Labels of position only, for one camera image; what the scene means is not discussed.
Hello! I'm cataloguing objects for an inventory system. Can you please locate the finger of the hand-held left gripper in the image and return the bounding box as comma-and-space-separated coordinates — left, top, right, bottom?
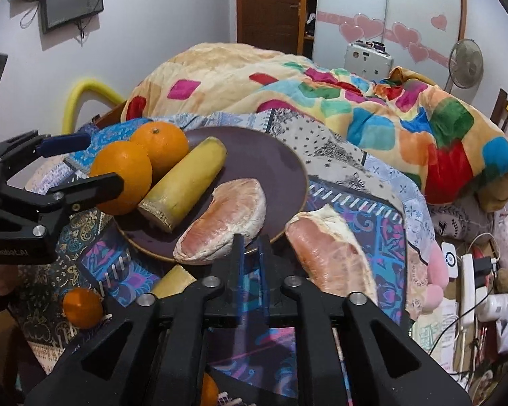
0, 172, 125, 246
0, 131, 93, 166

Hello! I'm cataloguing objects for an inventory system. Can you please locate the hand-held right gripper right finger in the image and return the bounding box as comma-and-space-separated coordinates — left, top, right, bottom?
255, 238, 477, 406

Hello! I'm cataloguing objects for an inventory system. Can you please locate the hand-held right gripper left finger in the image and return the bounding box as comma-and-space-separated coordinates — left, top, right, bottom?
23, 233, 246, 406

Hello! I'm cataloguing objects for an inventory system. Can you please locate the large orange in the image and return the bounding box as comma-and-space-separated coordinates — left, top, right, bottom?
89, 140, 153, 216
130, 121, 190, 174

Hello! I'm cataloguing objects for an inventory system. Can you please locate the short yellow sugarcane piece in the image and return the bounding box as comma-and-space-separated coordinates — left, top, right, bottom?
150, 265, 197, 301

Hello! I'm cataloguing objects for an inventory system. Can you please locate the peeled pomelo segment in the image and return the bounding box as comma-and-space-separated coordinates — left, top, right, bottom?
285, 204, 379, 305
173, 178, 267, 265

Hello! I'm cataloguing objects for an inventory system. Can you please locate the small orange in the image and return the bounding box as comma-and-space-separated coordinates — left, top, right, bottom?
201, 372, 220, 406
63, 287, 104, 330

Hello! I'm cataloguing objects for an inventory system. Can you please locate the long yellow sugarcane piece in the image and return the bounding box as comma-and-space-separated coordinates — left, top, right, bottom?
137, 136, 228, 233

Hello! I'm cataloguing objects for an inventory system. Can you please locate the purple round plate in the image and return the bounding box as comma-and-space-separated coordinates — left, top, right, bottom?
112, 126, 310, 263

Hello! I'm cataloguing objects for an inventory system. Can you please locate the yellow foam tube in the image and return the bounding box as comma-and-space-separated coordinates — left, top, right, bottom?
63, 78, 125, 134

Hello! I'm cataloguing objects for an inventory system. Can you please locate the blue patterned bed sheet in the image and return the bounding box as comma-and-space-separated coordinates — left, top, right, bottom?
21, 110, 439, 406

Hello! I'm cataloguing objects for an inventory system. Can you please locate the pink plush toy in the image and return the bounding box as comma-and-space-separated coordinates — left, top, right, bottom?
421, 243, 449, 316

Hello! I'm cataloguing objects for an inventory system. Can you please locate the colourful patchwork quilt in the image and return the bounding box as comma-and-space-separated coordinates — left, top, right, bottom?
125, 42, 508, 212

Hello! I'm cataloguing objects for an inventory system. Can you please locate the white power strip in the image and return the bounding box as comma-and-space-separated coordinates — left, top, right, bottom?
459, 254, 477, 339

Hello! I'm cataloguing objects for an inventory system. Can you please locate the grey printed pillow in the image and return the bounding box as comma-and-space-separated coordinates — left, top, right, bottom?
427, 195, 496, 246

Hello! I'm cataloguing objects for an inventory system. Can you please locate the white metal box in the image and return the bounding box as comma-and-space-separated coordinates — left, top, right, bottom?
344, 40, 395, 83

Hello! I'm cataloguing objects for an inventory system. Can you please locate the brown wooden door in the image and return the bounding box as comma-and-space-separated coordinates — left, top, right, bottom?
236, 0, 305, 55

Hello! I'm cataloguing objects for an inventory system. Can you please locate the wooden chair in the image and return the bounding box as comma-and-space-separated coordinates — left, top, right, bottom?
489, 89, 508, 144

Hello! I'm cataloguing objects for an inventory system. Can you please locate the standing fan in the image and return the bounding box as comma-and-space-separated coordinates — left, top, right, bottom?
442, 39, 484, 94

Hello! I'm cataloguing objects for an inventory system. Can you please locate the wooden bed frame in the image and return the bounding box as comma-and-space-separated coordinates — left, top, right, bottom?
94, 99, 128, 128

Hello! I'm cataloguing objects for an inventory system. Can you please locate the wall monitor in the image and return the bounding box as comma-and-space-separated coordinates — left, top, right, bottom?
40, 0, 105, 35

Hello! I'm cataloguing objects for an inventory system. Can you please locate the white device with blue ring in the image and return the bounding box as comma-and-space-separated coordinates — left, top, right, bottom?
442, 241, 459, 280

